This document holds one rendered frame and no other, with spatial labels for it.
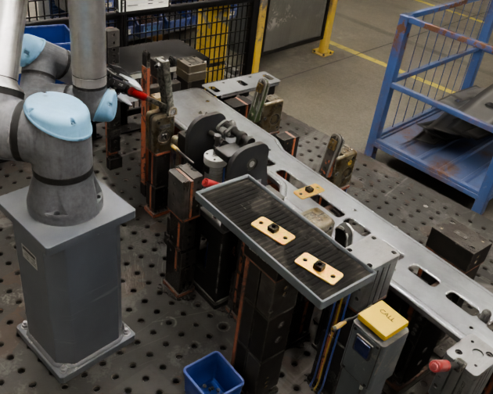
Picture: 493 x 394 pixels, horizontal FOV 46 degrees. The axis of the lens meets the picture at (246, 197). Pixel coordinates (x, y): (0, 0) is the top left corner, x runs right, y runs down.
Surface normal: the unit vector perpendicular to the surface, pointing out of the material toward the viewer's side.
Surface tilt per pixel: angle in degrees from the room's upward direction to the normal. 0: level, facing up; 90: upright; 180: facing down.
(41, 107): 8
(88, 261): 90
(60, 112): 8
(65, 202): 72
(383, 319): 0
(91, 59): 88
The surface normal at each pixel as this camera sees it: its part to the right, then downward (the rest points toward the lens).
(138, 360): 0.11, -0.82
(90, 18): 0.38, 0.54
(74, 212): 0.52, 0.26
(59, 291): 0.01, 0.57
